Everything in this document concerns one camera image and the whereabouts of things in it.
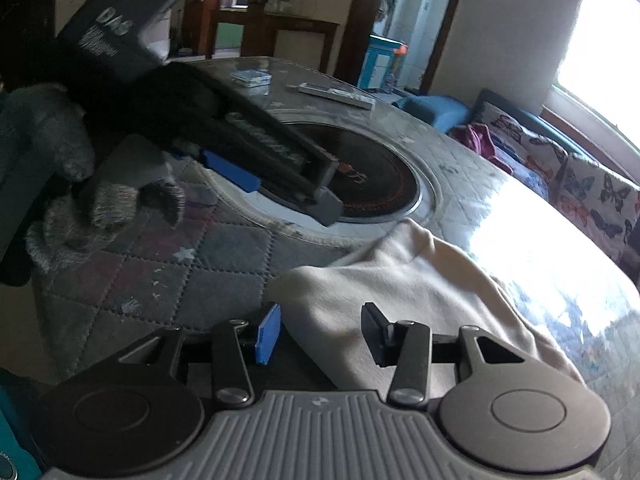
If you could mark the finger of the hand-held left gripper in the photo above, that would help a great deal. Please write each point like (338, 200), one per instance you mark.
(230, 172)

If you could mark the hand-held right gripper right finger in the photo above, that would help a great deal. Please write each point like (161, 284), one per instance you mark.
(377, 335)

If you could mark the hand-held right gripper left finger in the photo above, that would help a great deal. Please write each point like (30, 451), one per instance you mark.
(267, 337)

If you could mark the cream garment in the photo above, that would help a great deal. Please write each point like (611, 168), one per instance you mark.
(400, 270)

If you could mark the person's left hand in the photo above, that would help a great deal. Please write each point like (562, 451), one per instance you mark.
(55, 135)

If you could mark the small clear plastic box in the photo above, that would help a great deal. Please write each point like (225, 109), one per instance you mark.
(251, 77)

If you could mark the grey remote control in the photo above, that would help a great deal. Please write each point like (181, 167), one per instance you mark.
(335, 96)

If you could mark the round black induction cooker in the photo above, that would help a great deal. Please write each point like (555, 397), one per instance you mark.
(370, 175)

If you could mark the dark wooden sideboard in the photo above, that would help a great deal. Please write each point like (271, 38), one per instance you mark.
(285, 35)

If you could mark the blue cabinet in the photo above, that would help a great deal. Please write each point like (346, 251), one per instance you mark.
(380, 62)

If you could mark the orange toy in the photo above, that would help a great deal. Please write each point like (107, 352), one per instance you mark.
(400, 50)

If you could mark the pink cloth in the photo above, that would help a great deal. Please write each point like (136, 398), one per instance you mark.
(475, 140)

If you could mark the blue sofa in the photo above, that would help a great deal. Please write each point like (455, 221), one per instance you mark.
(440, 110)

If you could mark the butterfly print cushion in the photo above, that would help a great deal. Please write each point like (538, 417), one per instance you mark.
(600, 205)
(530, 155)

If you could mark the teal case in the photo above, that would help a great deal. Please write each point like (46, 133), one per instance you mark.
(15, 430)

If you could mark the window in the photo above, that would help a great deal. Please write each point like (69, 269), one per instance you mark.
(600, 50)

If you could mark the dark wooden door frame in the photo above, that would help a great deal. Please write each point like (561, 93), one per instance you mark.
(360, 20)

